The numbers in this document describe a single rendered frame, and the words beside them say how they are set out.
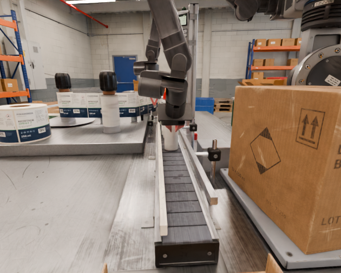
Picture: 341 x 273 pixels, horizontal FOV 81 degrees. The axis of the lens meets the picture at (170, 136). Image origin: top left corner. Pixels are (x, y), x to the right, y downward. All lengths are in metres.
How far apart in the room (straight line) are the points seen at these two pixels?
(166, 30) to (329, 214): 0.47
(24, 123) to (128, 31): 8.51
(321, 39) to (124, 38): 8.78
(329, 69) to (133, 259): 0.71
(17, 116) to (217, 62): 8.13
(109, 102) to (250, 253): 0.82
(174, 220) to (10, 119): 0.80
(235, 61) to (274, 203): 8.43
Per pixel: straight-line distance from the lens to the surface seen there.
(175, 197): 0.47
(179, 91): 0.51
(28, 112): 1.01
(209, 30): 8.81
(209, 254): 0.40
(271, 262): 0.39
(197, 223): 0.40
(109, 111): 1.01
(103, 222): 0.50
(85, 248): 0.46
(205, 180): 0.37
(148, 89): 0.52
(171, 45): 0.51
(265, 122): 0.47
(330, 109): 0.36
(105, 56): 9.59
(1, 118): 1.04
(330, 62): 0.77
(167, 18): 0.52
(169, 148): 0.73
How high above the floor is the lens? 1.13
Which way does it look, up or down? 16 degrees down
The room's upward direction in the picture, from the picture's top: straight up
